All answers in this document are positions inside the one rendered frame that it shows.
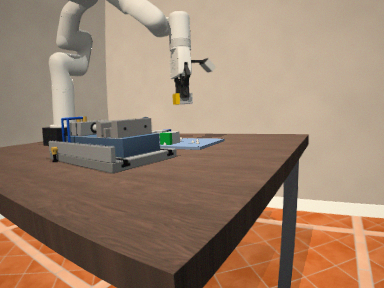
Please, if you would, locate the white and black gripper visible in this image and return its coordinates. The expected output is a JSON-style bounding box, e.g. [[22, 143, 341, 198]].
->
[[170, 46, 192, 98]]

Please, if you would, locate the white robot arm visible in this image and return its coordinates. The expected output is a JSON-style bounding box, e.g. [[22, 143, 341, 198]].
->
[[49, 0, 216, 128]]

